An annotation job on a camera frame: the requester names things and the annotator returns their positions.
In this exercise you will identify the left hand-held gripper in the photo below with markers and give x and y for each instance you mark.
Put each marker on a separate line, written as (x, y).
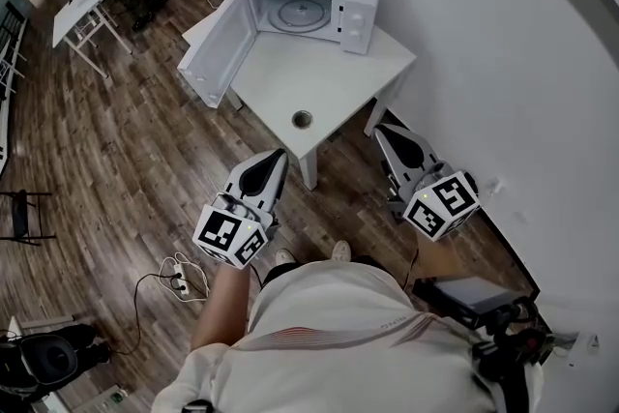
(222, 232)

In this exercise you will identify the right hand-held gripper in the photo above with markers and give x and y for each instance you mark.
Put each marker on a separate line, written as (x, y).
(440, 208)

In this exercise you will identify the round glass turntable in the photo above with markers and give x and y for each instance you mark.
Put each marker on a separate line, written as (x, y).
(300, 17)

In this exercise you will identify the person's right forearm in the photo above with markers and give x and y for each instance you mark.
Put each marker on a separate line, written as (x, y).
(437, 256)

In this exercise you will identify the person's left forearm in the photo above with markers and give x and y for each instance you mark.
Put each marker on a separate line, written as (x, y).
(222, 304)

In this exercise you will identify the person's left white shoe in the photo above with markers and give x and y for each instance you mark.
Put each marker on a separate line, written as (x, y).
(284, 256)

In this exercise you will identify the person's white shoe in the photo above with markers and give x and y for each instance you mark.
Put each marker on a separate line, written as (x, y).
(341, 250)
(284, 256)

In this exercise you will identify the person's black shorts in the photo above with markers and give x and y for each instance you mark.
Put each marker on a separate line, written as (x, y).
(273, 274)

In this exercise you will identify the person's right white shoe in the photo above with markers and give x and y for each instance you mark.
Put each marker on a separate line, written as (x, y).
(341, 250)

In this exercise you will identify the white square table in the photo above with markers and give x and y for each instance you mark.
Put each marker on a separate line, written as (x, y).
(314, 72)

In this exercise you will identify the person's white shirt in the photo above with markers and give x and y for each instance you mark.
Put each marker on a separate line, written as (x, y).
(338, 314)

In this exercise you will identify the black folding chair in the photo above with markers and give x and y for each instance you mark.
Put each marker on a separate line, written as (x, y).
(19, 213)

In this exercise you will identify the clear bottle green label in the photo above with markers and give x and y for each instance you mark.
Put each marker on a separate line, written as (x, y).
(117, 396)

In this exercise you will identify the white long-legged table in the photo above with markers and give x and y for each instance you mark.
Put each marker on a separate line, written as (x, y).
(72, 14)

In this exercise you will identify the metal railing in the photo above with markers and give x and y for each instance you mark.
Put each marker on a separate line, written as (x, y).
(9, 43)

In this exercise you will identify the white wall plug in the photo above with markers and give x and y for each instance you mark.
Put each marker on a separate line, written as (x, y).
(495, 186)

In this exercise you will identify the white wall plate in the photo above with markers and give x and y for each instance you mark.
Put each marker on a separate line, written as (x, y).
(520, 216)

